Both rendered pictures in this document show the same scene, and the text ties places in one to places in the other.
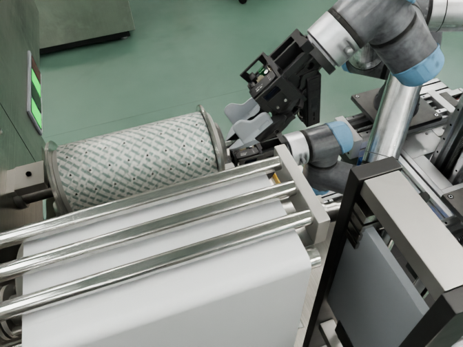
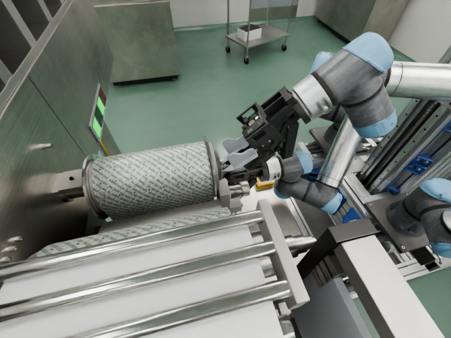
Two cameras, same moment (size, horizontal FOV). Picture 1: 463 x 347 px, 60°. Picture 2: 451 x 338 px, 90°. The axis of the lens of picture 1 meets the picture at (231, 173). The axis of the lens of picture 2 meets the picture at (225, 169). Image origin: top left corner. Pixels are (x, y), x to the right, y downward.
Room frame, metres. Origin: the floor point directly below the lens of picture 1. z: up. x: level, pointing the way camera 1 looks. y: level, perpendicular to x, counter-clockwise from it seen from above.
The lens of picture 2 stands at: (0.16, -0.02, 1.67)
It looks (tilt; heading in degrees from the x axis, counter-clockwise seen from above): 51 degrees down; 2
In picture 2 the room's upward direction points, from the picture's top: straight up
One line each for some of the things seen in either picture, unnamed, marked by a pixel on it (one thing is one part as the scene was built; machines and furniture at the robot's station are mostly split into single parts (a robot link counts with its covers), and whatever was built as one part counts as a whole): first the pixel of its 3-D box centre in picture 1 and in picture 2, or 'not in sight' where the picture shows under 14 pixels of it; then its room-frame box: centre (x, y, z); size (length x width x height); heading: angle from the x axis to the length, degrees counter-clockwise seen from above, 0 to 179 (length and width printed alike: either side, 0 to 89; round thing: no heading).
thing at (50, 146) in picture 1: (63, 184); (99, 186); (0.43, 0.28, 1.25); 0.15 x 0.01 x 0.15; 16
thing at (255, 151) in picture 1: (258, 157); (245, 172); (0.59, -0.06, 1.12); 0.12 x 0.08 x 0.09; 106
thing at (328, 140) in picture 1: (324, 142); (292, 165); (0.64, -0.21, 1.11); 0.11 x 0.08 x 0.09; 106
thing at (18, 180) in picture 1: (26, 177); (70, 181); (0.42, 0.32, 1.28); 0.06 x 0.05 x 0.02; 106
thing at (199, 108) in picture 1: (209, 146); (209, 166); (0.50, 0.04, 1.25); 0.15 x 0.01 x 0.15; 16
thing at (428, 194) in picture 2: not in sight; (435, 199); (0.60, -0.74, 0.98); 0.13 x 0.12 x 0.14; 171
